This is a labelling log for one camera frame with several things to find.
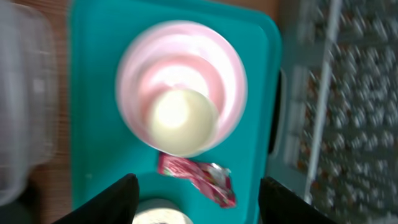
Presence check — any grey bowl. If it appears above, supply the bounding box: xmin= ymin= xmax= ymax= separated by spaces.
xmin=132 ymin=198 xmax=193 ymax=224

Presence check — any grey dish rack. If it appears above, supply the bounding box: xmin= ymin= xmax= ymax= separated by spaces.
xmin=266 ymin=0 xmax=397 ymax=223

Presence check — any pink plate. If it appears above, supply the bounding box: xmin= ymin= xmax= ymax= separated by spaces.
xmin=116 ymin=21 xmax=248 ymax=157

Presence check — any cream cup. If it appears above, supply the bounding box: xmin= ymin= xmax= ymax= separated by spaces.
xmin=147 ymin=90 xmax=218 ymax=157

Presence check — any teal plastic tray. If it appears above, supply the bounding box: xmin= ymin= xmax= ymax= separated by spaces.
xmin=70 ymin=0 xmax=282 ymax=223

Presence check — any clear plastic bin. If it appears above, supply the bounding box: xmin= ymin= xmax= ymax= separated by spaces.
xmin=1 ymin=0 xmax=58 ymax=205

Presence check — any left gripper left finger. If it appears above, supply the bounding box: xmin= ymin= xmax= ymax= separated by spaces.
xmin=54 ymin=173 xmax=139 ymax=224

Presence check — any red snack wrapper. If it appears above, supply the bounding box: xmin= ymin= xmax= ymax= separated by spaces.
xmin=157 ymin=152 xmax=236 ymax=208

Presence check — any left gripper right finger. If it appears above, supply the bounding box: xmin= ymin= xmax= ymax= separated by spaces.
xmin=258 ymin=177 xmax=336 ymax=224

